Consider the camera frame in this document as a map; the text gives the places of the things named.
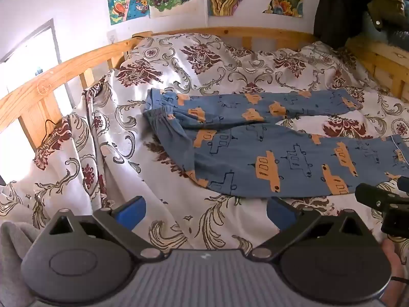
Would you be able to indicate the blue pants with orange print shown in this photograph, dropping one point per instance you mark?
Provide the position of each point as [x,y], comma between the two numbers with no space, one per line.
[242,153]

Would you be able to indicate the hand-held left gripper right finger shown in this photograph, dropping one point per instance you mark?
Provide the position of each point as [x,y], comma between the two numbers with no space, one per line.
[280,213]

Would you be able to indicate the white door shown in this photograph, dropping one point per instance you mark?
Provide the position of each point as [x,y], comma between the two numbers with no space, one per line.
[28,52]

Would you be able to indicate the floral bed sheet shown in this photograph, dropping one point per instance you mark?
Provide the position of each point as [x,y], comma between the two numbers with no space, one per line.
[191,64]

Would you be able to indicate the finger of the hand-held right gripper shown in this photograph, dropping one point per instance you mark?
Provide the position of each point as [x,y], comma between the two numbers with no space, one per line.
[404,185]
[374,195]

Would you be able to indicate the wooden bed frame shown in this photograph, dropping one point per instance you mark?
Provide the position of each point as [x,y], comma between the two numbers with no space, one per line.
[48,84]

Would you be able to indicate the dark hanging coat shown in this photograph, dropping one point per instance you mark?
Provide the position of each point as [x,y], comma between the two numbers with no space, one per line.
[335,9]

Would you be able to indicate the person's right hand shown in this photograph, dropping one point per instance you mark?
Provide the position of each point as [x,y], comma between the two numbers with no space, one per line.
[391,257]

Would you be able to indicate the grey cloth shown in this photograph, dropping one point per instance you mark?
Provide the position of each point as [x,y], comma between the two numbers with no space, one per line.
[14,262]

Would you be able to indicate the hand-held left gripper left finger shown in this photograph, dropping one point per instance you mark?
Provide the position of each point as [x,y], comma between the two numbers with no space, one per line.
[131,213]

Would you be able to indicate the white wall socket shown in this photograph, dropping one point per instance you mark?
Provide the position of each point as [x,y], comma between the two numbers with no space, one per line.
[112,35]

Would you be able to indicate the olive green jacket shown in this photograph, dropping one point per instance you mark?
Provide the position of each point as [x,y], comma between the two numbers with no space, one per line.
[388,4]

